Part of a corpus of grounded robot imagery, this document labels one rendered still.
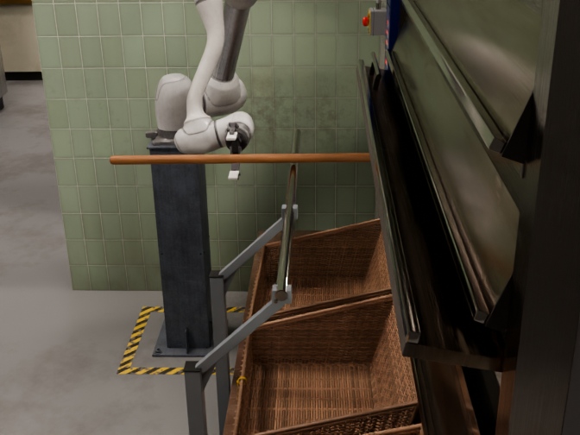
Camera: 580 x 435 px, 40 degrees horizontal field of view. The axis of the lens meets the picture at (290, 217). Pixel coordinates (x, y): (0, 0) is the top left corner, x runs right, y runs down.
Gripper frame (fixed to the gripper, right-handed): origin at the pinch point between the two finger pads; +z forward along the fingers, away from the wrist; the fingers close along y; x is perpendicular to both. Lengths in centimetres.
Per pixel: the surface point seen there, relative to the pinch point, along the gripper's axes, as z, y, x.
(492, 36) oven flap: 115, -61, -55
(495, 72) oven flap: 126, -58, -53
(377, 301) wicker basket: 29, 37, -46
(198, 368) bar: 83, 24, 2
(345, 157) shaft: 1.6, -0.6, -36.9
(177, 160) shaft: 1.7, -0.2, 17.6
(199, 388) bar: 84, 29, 2
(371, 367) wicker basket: 31, 60, -45
